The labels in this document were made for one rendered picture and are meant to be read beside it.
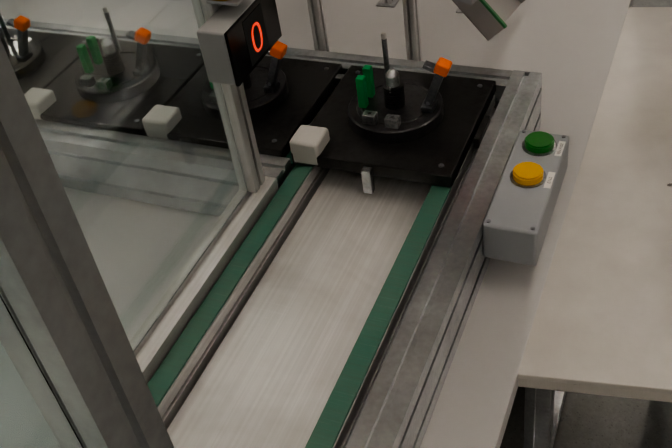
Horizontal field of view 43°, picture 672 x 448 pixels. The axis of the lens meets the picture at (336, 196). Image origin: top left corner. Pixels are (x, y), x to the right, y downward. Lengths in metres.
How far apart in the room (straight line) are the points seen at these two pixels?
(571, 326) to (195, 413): 0.47
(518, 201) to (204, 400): 0.47
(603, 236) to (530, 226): 0.17
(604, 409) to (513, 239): 1.06
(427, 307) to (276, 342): 0.19
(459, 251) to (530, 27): 0.73
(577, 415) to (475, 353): 1.03
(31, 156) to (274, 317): 0.82
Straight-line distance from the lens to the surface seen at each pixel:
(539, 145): 1.21
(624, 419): 2.11
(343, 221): 1.19
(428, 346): 0.97
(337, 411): 0.94
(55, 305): 0.31
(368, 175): 1.19
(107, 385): 0.36
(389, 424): 0.91
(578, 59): 1.61
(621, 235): 1.25
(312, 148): 1.22
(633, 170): 1.36
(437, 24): 1.73
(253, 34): 1.05
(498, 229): 1.11
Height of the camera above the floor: 1.70
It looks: 40 degrees down
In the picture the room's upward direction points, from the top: 9 degrees counter-clockwise
